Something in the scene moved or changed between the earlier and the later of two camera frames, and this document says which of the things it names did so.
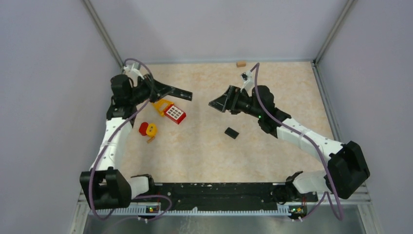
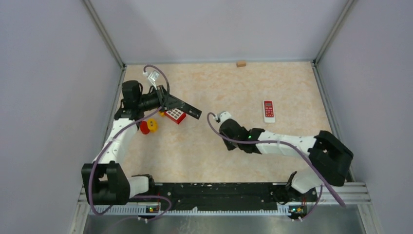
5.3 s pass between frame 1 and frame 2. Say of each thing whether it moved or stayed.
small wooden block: stayed
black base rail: stayed
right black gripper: moved
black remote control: moved
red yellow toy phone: stayed
